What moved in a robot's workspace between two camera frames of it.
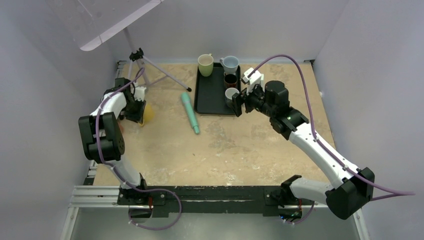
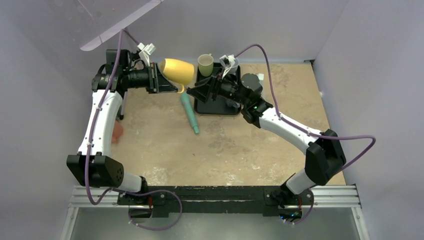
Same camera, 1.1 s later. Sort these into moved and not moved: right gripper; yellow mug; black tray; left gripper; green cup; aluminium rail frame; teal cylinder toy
Moved: yellow mug; left gripper; right gripper
Not moved: green cup; black tray; teal cylinder toy; aluminium rail frame
